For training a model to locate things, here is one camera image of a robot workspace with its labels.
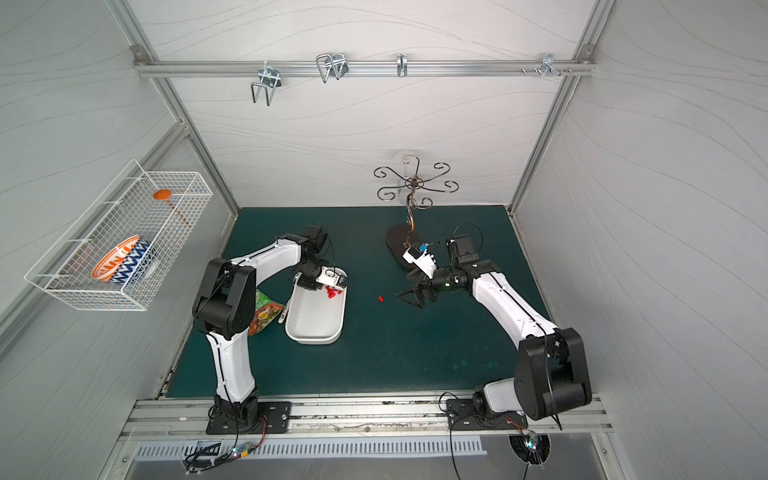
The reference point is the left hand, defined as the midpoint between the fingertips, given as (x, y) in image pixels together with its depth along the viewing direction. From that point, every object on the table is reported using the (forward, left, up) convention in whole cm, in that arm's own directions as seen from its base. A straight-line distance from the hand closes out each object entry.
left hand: (320, 276), depth 99 cm
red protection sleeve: (-7, -21, -2) cm, 22 cm away
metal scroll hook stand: (+15, -27, +3) cm, 31 cm away
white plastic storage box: (-14, -1, 0) cm, 14 cm away
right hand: (-10, -29, +13) cm, 33 cm away
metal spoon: (-14, +9, -1) cm, 17 cm away
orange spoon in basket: (+6, +37, +31) cm, 49 cm away
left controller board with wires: (-50, +21, -1) cm, 54 cm away
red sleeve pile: (-5, -4, -1) cm, 7 cm away
